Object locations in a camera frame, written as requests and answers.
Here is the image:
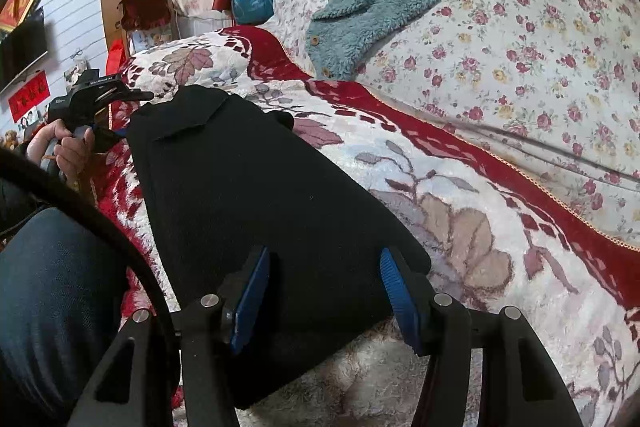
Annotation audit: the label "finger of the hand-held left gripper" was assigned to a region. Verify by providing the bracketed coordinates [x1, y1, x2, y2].
[100, 87, 155, 106]
[92, 126, 129, 154]

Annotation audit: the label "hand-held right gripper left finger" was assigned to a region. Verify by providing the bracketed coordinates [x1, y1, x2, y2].
[67, 246, 272, 427]

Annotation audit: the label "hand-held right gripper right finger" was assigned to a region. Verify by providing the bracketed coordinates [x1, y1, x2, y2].
[379, 246, 583, 427]

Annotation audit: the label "black pants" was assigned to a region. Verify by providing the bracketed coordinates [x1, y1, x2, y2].
[126, 84, 433, 410]

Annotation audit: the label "person's left hand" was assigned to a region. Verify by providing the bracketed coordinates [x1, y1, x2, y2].
[26, 119, 97, 188]

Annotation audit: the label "red paper banner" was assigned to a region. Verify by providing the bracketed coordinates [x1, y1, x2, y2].
[7, 71, 51, 122]

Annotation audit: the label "black television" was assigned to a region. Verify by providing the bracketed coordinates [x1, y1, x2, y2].
[0, 7, 50, 95]

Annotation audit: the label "dark red cloth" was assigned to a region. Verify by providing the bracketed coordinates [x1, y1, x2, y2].
[119, 0, 173, 32]

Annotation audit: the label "red floral blanket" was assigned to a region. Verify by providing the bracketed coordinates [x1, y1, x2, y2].
[92, 26, 640, 427]

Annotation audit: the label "person's leg in jeans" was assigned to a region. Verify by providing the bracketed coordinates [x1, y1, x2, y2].
[0, 207, 176, 427]

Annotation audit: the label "white floral quilt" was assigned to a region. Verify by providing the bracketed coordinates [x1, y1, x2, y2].
[260, 0, 640, 253]

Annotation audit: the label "thick black cable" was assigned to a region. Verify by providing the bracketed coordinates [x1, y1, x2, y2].
[0, 148, 181, 358]

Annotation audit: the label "thin black cable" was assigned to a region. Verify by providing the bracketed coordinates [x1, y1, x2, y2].
[440, 121, 640, 188]

